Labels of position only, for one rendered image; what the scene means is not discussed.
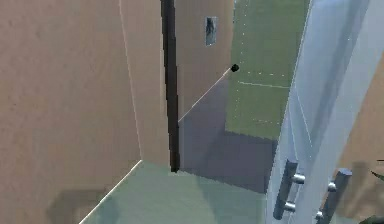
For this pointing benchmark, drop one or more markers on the green house plant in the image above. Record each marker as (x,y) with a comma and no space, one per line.
(375,220)

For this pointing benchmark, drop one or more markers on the black round knob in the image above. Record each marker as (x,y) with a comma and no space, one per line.
(235,68)

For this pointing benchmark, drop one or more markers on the pale blue room door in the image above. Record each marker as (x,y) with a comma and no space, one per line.
(333,66)

